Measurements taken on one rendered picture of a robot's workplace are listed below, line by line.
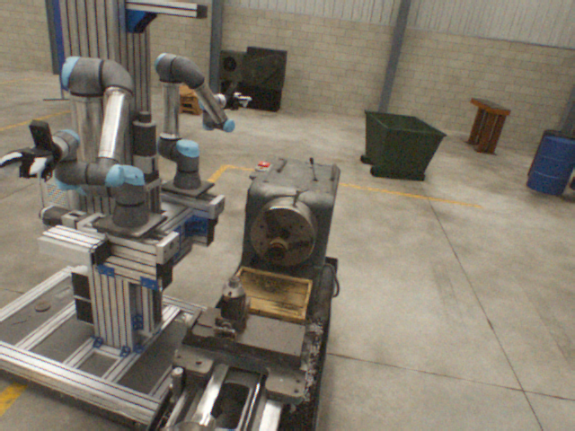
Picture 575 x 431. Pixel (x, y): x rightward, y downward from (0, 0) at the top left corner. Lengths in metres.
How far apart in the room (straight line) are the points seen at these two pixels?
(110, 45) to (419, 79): 10.61
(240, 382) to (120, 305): 1.03
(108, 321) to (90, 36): 1.46
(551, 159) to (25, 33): 13.95
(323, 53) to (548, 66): 5.79
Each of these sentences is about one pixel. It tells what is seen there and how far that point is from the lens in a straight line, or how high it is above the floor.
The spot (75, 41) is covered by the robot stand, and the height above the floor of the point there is 1.84.
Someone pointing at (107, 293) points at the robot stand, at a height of 0.61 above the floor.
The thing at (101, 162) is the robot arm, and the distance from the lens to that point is 1.48.
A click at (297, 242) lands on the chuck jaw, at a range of 1.85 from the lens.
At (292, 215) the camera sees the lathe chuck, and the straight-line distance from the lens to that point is 1.86.
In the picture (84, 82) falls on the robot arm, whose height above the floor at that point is 1.73.
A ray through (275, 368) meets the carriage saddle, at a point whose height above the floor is 0.90.
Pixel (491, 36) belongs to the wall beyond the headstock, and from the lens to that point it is 12.38.
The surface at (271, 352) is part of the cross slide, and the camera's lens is 1.47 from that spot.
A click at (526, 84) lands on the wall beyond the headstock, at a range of 12.72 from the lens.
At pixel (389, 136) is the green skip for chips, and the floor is 0.73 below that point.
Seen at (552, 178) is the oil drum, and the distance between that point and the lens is 8.02.
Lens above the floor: 1.98
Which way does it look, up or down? 25 degrees down
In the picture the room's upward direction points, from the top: 7 degrees clockwise
